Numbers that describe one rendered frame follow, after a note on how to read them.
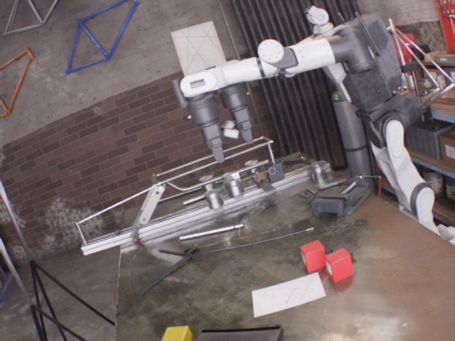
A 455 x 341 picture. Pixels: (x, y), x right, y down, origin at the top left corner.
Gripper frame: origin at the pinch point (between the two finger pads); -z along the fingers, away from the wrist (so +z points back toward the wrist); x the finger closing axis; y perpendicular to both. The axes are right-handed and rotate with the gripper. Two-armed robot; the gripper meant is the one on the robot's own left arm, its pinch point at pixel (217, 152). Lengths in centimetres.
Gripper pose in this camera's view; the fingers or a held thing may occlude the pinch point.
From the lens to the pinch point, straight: 135.8
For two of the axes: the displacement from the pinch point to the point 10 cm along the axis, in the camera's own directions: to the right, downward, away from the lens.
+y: 9.3, -3.5, 1.0
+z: -3.2, -9.1, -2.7
